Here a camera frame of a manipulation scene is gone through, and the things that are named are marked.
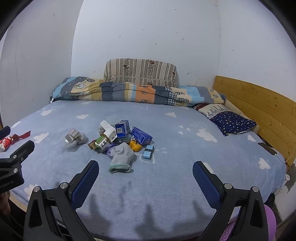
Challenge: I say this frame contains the grey medicine box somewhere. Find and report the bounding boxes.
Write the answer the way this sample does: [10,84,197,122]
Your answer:
[65,128,80,143]

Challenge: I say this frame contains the grey sock green cuff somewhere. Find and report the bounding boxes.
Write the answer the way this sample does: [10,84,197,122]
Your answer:
[109,143,134,173]

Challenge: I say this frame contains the orange wrapper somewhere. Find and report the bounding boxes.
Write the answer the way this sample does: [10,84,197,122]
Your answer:
[129,140,142,152]

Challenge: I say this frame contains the red snack wrapper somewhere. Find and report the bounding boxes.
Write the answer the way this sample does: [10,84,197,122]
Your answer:
[0,131,31,153]

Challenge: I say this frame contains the purple plastic basket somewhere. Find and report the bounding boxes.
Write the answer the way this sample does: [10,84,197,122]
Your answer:
[218,204,277,241]

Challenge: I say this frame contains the crumpled grey plastic wrap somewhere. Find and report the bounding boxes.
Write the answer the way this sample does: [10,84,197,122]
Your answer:
[64,132,88,150]

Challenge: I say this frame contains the black smartphone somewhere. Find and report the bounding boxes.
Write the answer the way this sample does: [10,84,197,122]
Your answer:
[258,143,277,155]

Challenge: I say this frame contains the red gold cigarette box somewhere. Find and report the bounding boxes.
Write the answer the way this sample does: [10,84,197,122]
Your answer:
[88,140,98,150]

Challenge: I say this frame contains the patchwork folded quilt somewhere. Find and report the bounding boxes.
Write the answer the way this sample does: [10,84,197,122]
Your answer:
[50,76,226,107]

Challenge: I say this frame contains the green white small carton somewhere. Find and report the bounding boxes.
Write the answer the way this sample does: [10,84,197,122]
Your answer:
[94,136,110,152]

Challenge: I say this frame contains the blue patterned snack wrapper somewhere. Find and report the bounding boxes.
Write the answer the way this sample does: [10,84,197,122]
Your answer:
[106,143,117,159]

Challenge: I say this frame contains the light blue cloud bedsheet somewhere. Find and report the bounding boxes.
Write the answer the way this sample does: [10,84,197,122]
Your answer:
[10,100,286,240]

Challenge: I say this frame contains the white open paper box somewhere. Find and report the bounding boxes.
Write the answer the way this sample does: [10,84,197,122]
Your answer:
[99,120,117,143]

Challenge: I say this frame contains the navy star pillow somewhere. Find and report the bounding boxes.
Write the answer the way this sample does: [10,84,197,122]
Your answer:
[194,103,257,136]

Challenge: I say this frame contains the blue milk carton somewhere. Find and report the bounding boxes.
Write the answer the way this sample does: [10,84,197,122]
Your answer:
[115,120,130,138]

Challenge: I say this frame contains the small light blue box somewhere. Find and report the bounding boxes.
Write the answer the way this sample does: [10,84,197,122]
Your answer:
[142,145,154,160]

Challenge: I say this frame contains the wooden headboard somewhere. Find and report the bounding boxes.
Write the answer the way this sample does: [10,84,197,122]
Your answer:
[213,76,295,166]

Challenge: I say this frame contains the dark blue flat box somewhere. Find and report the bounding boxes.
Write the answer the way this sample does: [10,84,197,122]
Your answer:
[131,126,152,146]

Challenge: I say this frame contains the striped beige cushion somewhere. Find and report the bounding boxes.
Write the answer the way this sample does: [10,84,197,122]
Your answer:
[104,58,179,87]

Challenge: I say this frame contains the white charging cable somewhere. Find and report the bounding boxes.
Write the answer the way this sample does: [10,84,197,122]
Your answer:
[275,146,296,164]

